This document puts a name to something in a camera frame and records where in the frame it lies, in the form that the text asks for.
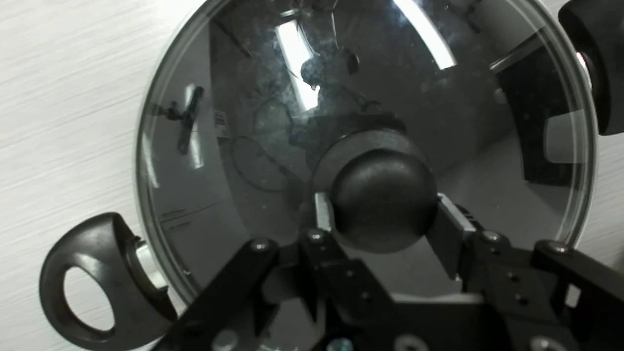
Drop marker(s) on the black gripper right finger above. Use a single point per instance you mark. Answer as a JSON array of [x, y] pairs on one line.
[[520, 280]]

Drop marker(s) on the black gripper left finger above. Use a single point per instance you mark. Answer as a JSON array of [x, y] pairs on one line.
[[227, 300]]

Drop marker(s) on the glass lid with black knob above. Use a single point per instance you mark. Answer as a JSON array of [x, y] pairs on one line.
[[383, 202]]

